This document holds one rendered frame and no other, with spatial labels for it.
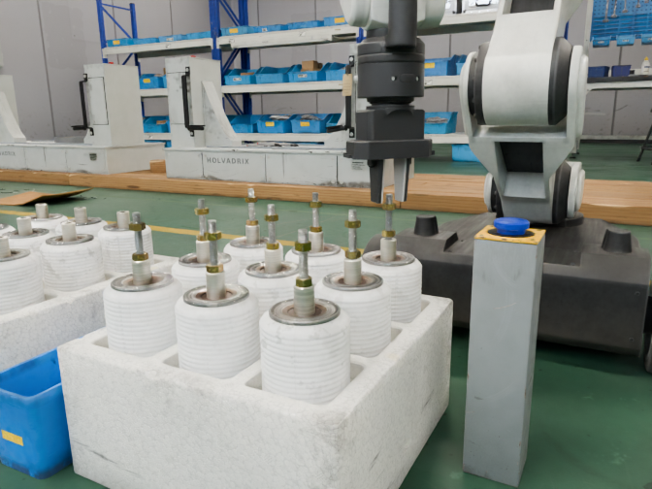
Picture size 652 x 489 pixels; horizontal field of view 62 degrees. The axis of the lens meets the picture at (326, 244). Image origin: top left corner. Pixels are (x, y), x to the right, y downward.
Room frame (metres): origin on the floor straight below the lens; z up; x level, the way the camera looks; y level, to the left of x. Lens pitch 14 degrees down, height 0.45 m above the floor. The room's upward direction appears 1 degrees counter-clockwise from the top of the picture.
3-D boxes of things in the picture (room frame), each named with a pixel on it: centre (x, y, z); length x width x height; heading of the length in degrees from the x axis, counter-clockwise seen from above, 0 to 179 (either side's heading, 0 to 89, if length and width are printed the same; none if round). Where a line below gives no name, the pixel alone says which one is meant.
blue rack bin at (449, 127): (5.54, -1.10, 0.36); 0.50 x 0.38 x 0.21; 154
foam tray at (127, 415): (0.70, 0.07, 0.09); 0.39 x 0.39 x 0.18; 62
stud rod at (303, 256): (0.54, 0.02, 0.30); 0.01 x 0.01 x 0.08
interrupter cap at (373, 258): (0.74, -0.09, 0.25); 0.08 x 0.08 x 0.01
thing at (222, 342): (0.59, 0.13, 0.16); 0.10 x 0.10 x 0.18
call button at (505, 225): (0.62, -0.22, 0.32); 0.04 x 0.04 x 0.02
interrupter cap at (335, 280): (0.64, -0.03, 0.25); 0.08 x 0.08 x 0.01
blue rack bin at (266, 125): (6.38, 0.50, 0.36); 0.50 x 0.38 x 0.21; 153
